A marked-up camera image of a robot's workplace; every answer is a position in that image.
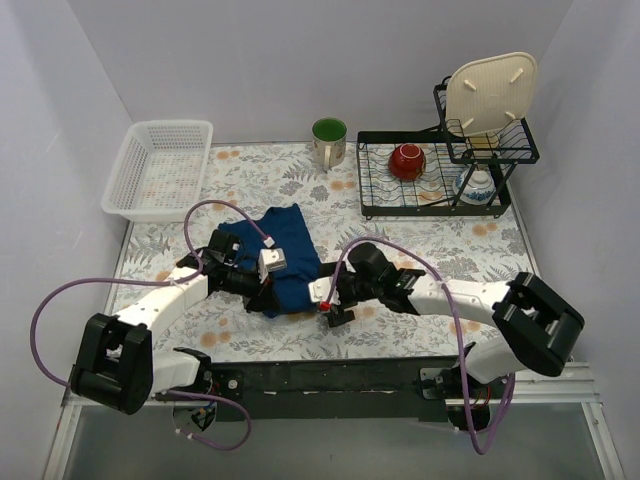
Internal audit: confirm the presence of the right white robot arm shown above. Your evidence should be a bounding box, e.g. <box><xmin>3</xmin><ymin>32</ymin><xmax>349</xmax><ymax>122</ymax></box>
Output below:
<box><xmin>308</xmin><ymin>242</ymin><xmax>585</xmax><ymax>398</ymax></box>

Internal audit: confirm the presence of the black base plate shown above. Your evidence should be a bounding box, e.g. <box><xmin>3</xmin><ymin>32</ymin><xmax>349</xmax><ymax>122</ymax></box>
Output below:
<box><xmin>154</xmin><ymin>357</ymin><xmax>514</xmax><ymax>424</ymax></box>

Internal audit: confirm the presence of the cream square plastic lid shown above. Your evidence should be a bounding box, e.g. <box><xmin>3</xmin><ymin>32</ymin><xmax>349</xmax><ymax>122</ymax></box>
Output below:
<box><xmin>445</xmin><ymin>52</ymin><xmax>538</xmax><ymax>137</ymax></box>

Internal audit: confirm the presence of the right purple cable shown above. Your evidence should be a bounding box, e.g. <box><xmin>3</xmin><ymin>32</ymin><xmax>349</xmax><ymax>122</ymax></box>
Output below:
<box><xmin>324</xmin><ymin>236</ymin><xmax>516</xmax><ymax>455</ymax></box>

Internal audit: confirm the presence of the blue t shirt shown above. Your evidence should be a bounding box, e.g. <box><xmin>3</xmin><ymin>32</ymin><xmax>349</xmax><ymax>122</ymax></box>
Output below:
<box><xmin>204</xmin><ymin>204</ymin><xmax>321</xmax><ymax>318</ymax></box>

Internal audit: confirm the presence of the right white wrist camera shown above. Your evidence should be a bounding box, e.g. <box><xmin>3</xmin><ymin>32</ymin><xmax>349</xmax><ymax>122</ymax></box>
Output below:
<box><xmin>308</xmin><ymin>277</ymin><xmax>340</xmax><ymax>312</ymax></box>

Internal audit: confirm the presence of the floral table mat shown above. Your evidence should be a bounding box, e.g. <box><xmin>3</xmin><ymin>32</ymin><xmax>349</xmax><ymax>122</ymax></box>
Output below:
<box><xmin>119</xmin><ymin>143</ymin><xmax>533</xmax><ymax>362</ymax></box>

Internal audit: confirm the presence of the red bowl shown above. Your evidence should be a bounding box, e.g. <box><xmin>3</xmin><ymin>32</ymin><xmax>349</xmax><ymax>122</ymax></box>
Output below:
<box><xmin>388</xmin><ymin>143</ymin><xmax>426</xmax><ymax>181</ymax></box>

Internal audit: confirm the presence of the black wire dish rack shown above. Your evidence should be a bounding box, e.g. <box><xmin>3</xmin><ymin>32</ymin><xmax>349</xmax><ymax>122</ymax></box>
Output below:
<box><xmin>356</xmin><ymin>78</ymin><xmax>540</xmax><ymax>219</ymax></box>

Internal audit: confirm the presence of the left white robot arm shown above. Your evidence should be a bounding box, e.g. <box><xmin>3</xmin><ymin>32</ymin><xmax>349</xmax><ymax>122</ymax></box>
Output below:
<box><xmin>70</xmin><ymin>230</ymin><xmax>286</xmax><ymax>414</ymax></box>

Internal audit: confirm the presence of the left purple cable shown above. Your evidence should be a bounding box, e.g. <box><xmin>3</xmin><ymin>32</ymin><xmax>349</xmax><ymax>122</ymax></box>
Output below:
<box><xmin>29</xmin><ymin>199</ymin><xmax>276</xmax><ymax>451</ymax></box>

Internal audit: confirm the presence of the white plastic basket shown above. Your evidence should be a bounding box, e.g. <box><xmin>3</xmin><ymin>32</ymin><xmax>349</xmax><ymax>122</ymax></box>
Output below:
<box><xmin>101</xmin><ymin>120</ymin><xmax>213</xmax><ymax>223</ymax></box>

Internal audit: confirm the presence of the blue white patterned bowl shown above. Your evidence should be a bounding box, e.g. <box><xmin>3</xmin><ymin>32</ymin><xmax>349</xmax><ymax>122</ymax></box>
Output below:
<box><xmin>452</xmin><ymin>168</ymin><xmax>496</xmax><ymax>205</ymax></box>

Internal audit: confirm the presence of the green inside floral mug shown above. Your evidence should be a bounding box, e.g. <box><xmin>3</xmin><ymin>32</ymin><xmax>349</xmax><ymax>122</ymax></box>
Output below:
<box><xmin>311</xmin><ymin>117</ymin><xmax>347</xmax><ymax>172</ymax></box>

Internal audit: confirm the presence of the purple cable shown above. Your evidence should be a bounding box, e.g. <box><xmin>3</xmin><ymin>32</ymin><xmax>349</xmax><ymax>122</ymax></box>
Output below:
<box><xmin>29</xmin><ymin>199</ymin><xmax>276</xmax><ymax>451</ymax></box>
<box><xmin>324</xmin><ymin>236</ymin><xmax>516</xmax><ymax>455</ymax></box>

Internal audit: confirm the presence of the aluminium frame rail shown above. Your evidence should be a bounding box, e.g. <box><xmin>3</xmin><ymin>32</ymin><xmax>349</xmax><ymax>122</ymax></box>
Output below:
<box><xmin>60</xmin><ymin>361</ymin><xmax>601</xmax><ymax>407</ymax></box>

